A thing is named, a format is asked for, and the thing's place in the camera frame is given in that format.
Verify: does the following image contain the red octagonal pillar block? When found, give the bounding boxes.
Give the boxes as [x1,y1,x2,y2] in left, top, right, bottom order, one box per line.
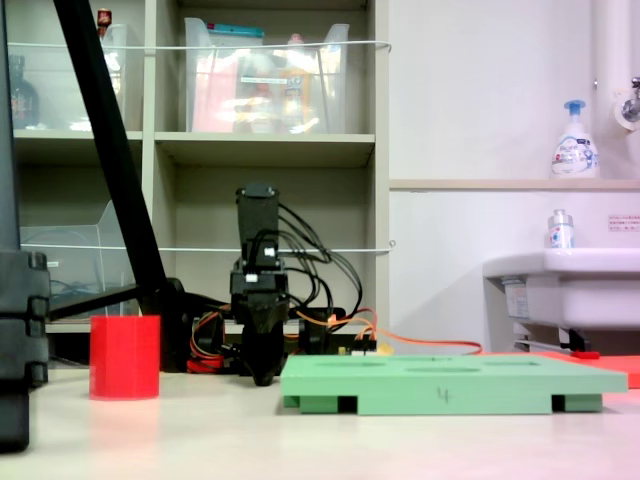
[89,314,162,402]

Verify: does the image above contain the black round clamp knob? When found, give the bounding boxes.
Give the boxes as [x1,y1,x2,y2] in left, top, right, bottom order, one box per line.
[298,311,331,358]

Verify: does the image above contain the red base clamp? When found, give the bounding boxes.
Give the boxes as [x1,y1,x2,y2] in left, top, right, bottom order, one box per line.
[186,351,226,374]

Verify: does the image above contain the green circuit board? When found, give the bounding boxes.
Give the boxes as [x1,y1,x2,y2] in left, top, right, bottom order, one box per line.
[338,338,392,358]

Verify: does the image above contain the beige shelf unit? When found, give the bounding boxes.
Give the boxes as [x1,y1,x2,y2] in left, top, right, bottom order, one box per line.
[0,0,392,372]

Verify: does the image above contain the black tripod brace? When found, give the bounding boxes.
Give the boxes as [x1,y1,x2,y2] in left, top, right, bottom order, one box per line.
[47,283,144,323]

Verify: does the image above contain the green shape sorter board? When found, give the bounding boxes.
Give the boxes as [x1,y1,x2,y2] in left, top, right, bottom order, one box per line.
[279,353,629,417]

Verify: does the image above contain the large clear plastic bin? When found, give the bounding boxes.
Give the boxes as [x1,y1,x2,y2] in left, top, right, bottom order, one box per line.
[183,17,351,135]

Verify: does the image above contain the pink capped spray bottle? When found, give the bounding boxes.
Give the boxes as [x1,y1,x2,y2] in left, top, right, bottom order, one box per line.
[279,33,314,133]

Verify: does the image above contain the black tripod leg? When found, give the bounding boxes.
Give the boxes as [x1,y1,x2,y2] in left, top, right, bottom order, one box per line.
[52,0,189,373]
[0,0,23,252]

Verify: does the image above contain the teal edged box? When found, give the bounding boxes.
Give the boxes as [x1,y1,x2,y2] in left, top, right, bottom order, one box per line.
[206,21,266,49]

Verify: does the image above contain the white sink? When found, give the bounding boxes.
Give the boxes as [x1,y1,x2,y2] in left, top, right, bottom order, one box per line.
[481,246,640,332]

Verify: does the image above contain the small clear sanitizer bottle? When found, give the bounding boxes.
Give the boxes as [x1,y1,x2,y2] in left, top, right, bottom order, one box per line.
[545,208,577,250]

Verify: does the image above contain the white foam soap bottle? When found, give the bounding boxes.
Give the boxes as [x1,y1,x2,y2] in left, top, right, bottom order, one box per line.
[548,99,602,180]

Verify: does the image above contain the metal faucet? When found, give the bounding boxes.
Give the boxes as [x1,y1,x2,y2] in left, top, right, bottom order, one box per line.
[613,76,640,133]

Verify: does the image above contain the white cord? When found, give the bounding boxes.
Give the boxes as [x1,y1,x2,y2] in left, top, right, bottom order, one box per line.
[6,39,394,54]
[19,239,397,254]

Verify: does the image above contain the thin black wire bundle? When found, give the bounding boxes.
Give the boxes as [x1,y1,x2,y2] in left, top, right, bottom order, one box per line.
[276,201,365,322]

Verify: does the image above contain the orange wire pair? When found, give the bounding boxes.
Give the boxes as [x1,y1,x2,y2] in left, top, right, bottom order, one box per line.
[293,306,484,358]

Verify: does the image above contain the red text wall label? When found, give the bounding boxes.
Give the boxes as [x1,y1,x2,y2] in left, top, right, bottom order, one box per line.
[607,214,640,233]

